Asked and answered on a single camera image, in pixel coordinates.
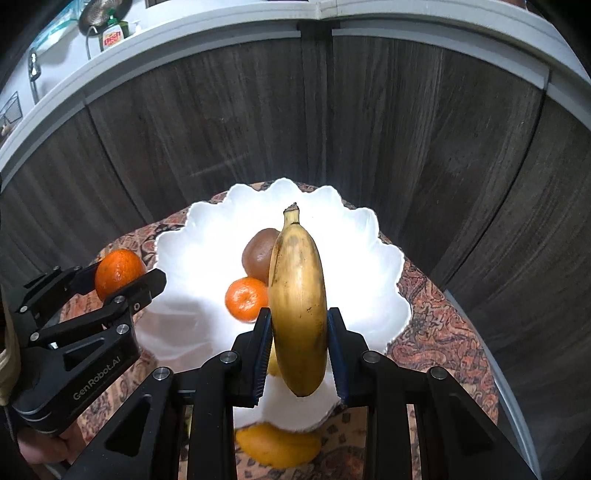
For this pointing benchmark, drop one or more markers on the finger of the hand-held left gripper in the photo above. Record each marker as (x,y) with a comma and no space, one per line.
(138,295)
(51,286)

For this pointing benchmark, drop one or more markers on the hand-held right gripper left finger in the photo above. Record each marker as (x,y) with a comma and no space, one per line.
(263,355)

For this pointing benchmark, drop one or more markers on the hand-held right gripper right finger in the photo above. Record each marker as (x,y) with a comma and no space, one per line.
(334,357)

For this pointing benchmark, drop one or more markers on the orange tangerine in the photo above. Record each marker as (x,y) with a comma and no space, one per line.
(117,272)
(244,297)

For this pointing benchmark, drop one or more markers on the yellow banana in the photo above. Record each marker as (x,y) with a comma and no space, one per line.
(298,300)

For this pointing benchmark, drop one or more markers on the white scalloped bowl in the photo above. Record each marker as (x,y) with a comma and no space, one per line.
(207,258)

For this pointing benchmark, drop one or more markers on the brown kiwi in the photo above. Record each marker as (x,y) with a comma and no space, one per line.
(256,258)

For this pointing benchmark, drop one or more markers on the person's left hand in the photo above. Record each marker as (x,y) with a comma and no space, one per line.
(55,445)

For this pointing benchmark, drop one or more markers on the yellow lemon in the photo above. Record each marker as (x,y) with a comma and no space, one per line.
(273,362)

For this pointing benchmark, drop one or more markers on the person's beige clothing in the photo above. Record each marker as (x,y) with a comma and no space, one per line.
(8,369)

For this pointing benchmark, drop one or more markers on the yellow orange mango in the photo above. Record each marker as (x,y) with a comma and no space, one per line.
(277,447)

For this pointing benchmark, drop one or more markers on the paisley patterned tablecloth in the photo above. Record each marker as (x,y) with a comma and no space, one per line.
(438,323)

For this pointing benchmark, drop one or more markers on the chrome kitchen faucet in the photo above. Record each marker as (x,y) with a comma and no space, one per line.
(34,64)

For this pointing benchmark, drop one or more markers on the dark wood base cabinets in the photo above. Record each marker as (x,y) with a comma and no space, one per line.
(392,138)

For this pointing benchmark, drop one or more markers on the thin chrome faucet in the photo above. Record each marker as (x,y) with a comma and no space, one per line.
(88,44)

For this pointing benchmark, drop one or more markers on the green dish soap bottle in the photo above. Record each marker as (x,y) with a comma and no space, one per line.
(114,39)

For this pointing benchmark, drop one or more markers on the teal plastic packet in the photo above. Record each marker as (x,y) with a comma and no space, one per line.
(62,23)

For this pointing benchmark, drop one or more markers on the white kitchen countertop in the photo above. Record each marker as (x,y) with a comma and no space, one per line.
(207,32)

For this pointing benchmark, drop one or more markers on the hanging copper pan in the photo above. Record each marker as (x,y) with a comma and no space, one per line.
(97,14)

